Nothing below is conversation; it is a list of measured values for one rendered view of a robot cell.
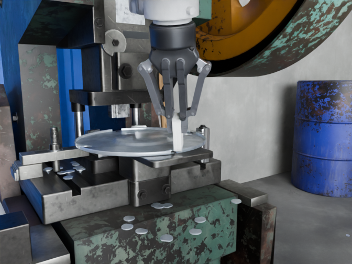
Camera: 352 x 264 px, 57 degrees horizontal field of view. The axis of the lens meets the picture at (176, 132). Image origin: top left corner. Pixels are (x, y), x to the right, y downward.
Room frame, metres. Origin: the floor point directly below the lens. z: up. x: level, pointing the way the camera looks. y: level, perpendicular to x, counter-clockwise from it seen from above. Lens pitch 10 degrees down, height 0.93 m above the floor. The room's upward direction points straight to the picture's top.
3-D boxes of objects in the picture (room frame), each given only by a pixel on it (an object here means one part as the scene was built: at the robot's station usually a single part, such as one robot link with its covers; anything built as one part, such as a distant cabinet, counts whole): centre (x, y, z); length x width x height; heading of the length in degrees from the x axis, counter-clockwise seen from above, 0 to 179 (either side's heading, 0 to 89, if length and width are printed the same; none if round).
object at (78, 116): (0.83, 0.25, 0.81); 0.02 x 0.02 x 0.14
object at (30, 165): (0.73, 0.29, 0.76); 0.17 x 0.06 x 0.10; 124
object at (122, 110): (0.82, 0.14, 0.84); 0.05 x 0.03 x 0.04; 124
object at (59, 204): (0.82, 0.15, 0.68); 0.45 x 0.30 x 0.06; 124
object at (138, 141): (0.72, 0.08, 0.78); 0.29 x 0.29 x 0.01
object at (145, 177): (0.68, 0.05, 0.72); 0.25 x 0.14 x 0.14; 34
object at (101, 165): (0.83, 0.15, 0.72); 0.20 x 0.16 x 0.03; 124
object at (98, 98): (0.83, 0.15, 0.86); 0.20 x 0.16 x 0.05; 124
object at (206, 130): (0.82, -0.07, 0.75); 0.03 x 0.03 x 0.10; 34
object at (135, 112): (0.92, 0.12, 0.81); 0.02 x 0.02 x 0.14
